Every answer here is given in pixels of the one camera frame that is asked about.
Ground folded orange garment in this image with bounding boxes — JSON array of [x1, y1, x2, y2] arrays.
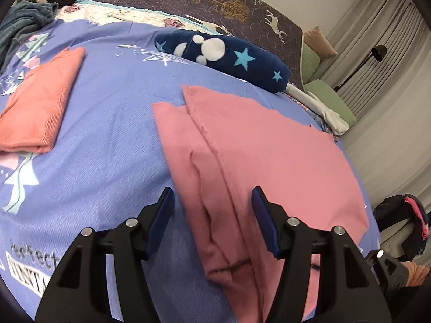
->
[[1, 47, 85, 154]]

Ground folded grey cloth stack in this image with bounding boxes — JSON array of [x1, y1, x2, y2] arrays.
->
[[286, 83, 349, 136]]

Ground green cushion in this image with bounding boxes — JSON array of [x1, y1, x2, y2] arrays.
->
[[301, 44, 321, 84], [304, 79, 357, 127]]

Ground pink garment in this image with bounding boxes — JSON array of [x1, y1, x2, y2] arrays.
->
[[152, 85, 369, 322]]

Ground green cushion near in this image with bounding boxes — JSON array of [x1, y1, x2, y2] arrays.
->
[[304, 79, 357, 127]]

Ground white floral sheet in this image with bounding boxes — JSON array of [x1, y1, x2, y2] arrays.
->
[[55, 0, 232, 36]]

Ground navy star fleece garment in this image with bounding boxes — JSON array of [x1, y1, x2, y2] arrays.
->
[[155, 30, 291, 93]]

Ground black floor lamp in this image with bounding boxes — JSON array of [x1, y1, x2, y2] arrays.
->
[[334, 44, 387, 93]]

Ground teal blue blanket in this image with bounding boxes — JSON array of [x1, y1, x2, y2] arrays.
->
[[1, 1, 58, 74]]

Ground green cushion far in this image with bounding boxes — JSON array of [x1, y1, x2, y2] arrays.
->
[[301, 44, 321, 84]]

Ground dark deer-print mattress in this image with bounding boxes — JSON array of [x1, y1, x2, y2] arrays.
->
[[95, 0, 303, 88]]

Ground tan cushion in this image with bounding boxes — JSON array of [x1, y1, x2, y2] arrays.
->
[[303, 26, 338, 60]]

